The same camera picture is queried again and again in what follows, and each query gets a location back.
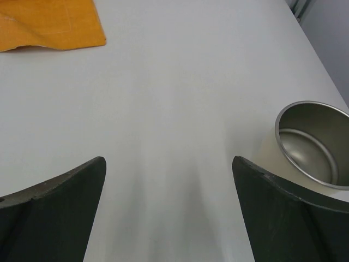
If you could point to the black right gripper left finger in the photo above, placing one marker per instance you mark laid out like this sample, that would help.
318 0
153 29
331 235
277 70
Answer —
52 220

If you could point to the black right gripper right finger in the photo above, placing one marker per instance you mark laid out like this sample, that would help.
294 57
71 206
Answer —
288 222

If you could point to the steel cup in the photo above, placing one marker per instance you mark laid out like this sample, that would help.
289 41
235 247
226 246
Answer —
308 145

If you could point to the orange Mickey Mouse placemat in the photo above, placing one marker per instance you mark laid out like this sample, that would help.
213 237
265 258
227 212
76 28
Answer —
60 25

